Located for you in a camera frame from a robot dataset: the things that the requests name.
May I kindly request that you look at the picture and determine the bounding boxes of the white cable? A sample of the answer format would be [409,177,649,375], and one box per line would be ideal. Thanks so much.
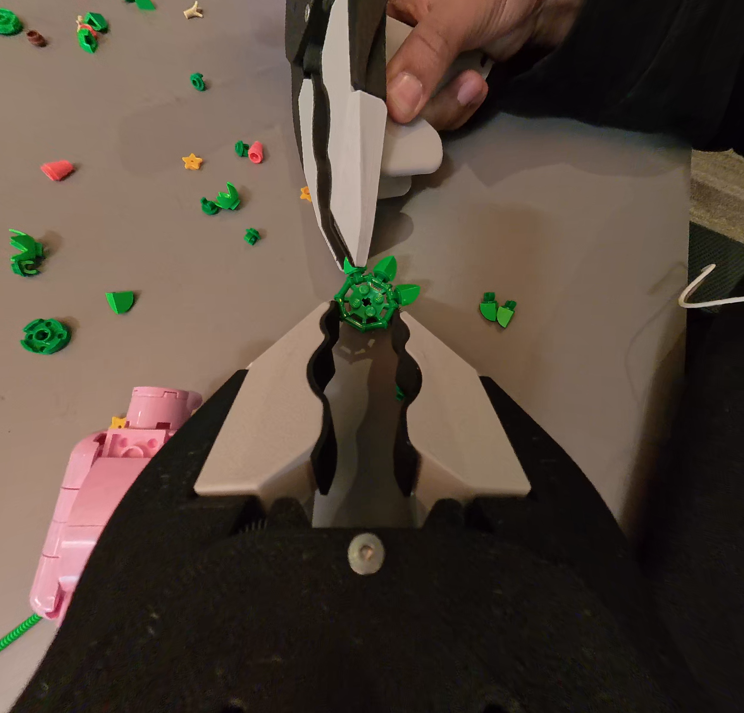
[678,263,744,310]

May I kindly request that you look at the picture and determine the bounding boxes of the green brick with yellow bit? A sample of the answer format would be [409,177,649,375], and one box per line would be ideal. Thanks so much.
[76,12,109,54]

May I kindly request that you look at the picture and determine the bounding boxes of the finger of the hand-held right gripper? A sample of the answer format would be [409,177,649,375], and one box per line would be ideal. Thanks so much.
[320,0,389,268]
[295,75,351,270]

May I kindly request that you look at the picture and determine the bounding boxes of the green flat stem piece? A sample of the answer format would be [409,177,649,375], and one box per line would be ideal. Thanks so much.
[0,613,43,653]

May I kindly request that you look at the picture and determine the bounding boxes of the green web plant assembly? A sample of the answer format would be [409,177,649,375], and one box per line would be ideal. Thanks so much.
[333,268,403,335]

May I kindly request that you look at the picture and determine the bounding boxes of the green clawed plant brick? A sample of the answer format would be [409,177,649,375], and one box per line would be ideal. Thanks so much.
[200,182,241,215]

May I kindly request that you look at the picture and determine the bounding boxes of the pink brick watering can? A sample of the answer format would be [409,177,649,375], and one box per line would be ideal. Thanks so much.
[30,386,204,628]

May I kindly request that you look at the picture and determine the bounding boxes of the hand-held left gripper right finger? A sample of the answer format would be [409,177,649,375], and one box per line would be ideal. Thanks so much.
[393,311,532,514]

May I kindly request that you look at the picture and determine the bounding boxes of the person's right hand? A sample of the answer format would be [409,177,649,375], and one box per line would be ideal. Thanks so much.
[385,0,583,132]

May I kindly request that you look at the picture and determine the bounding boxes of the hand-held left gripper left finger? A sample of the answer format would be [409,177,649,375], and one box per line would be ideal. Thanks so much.
[193,302,340,514]

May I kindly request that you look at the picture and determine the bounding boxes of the green round plate brick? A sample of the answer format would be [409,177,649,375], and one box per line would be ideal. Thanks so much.
[21,318,72,355]

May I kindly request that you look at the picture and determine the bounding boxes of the scattered green leaf pieces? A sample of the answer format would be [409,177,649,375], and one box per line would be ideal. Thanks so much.
[394,291,518,403]

